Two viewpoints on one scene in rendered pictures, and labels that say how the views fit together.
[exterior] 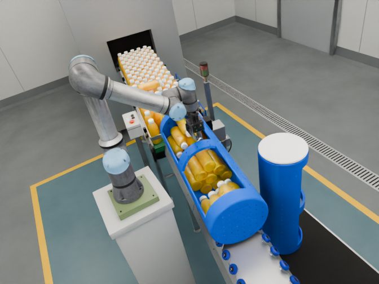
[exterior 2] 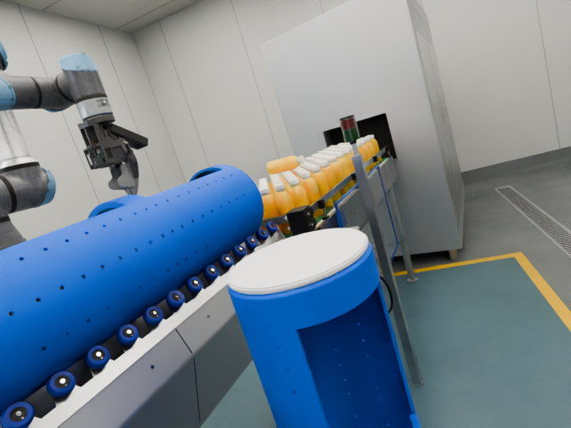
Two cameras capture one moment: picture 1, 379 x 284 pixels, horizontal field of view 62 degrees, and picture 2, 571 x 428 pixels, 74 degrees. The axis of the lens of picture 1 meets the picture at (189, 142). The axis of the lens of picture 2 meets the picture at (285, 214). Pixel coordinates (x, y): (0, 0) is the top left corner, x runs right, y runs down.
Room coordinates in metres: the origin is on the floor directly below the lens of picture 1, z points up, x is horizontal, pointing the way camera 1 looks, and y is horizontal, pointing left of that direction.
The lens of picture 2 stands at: (0.83, -0.98, 1.25)
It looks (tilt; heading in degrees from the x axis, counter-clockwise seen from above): 11 degrees down; 41
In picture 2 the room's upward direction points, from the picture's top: 17 degrees counter-clockwise
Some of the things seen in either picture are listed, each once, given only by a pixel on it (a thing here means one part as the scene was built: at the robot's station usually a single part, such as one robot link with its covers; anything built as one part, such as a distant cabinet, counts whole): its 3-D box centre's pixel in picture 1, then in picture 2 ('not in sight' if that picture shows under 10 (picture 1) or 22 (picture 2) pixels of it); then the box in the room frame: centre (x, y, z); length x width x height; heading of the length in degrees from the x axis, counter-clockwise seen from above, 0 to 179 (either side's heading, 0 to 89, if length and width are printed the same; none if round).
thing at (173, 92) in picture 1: (168, 98); (53, 92); (1.30, 0.05, 1.53); 0.11 x 0.11 x 0.08; 11
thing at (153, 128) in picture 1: (154, 132); not in sight; (1.86, 0.23, 0.99); 0.07 x 0.07 x 0.19
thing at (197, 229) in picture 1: (190, 206); not in sight; (1.70, 0.10, 0.31); 0.06 x 0.06 x 0.63; 12
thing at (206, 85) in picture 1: (214, 136); (389, 276); (2.22, -0.23, 0.55); 0.04 x 0.04 x 1.10; 12
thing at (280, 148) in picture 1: (282, 147); (296, 256); (1.35, -0.52, 1.03); 0.28 x 0.28 x 0.01
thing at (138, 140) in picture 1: (151, 178); not in sight; (1.92, 0.37, 0.50); 0.04 x 0.04 x 1.00; 12
